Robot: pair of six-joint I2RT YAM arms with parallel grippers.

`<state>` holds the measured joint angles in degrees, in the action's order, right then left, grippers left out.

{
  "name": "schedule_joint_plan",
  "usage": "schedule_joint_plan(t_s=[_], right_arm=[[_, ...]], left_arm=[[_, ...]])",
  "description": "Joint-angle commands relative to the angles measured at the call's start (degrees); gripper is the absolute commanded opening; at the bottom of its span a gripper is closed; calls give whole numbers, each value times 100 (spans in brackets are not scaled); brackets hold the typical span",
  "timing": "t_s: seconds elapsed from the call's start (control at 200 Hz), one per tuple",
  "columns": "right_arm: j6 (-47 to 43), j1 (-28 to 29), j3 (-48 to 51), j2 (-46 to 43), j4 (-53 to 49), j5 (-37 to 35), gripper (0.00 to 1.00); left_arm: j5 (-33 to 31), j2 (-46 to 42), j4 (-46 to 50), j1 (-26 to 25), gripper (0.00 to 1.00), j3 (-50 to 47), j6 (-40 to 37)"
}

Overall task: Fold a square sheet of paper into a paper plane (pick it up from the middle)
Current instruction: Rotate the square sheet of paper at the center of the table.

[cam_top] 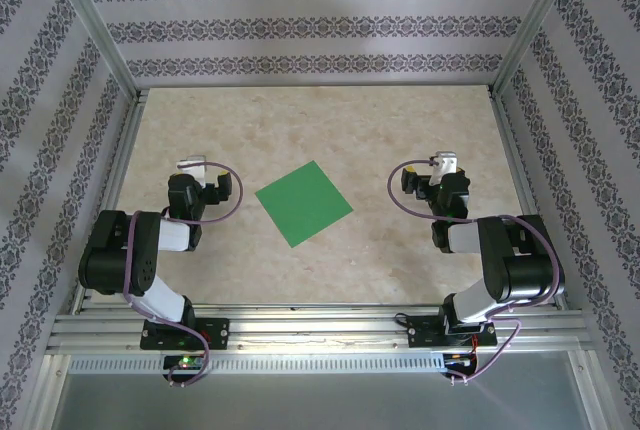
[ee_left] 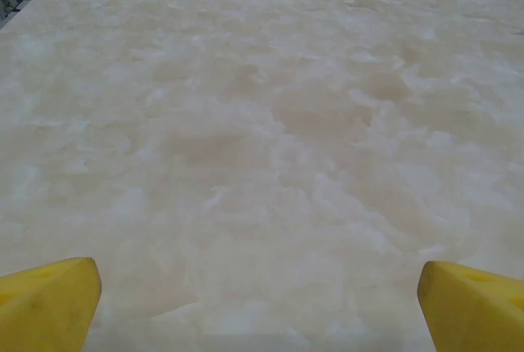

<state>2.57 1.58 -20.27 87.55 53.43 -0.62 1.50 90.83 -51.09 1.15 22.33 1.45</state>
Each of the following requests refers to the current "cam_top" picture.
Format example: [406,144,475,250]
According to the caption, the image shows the aluminium right side rail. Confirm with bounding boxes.
[487,89,570,311]

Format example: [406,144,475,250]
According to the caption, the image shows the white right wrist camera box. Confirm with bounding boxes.
[433,151,460,184]

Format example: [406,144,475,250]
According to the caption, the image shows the grey slotted cable duct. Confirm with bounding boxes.
[67,353,447,374]

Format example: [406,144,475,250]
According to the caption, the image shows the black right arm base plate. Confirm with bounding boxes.
[407,315,498,350]

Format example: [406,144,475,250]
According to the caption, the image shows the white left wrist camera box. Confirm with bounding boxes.
[177,154,207,184]

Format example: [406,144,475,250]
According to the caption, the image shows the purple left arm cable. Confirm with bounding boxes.
[122,162,245,389]

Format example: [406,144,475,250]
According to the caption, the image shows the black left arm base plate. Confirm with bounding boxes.
[141,318,230,351]

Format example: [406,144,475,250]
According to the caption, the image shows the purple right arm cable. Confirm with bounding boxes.
[388,159,564,386]

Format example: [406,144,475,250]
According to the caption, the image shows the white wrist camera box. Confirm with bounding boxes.
[433,151,460,184]
[177,154,207,184]

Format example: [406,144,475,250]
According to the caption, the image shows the aluminium left side rail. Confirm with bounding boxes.
[72,92,149,314]

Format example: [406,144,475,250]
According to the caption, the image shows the aluminium rail beam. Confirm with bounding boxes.
[47,305,596,355]

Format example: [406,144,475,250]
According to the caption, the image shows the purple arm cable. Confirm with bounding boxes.
[388,159,564,386]
[122,162,245,389]

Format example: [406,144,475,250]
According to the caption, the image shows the aluminium rail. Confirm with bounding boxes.
[487,89,570,311]
[72,92,149,314]

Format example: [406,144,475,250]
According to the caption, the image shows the aluminium left corner post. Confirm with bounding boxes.
[47,0,141,101]

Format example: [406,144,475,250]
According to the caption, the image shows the left controller board green light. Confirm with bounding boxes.
[163,355,207,372]

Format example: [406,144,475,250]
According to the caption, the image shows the aluminium right corner post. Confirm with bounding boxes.
[489,0,590,97]

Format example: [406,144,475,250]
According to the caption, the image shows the aluminium corner post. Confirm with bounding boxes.
[47,0,141,101]
[489,0,590,97]

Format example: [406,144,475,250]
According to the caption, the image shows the right controller board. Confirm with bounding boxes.
[443,352,480,369]

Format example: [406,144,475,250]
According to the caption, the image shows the green paper sheet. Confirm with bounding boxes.
[254,160,355,250]

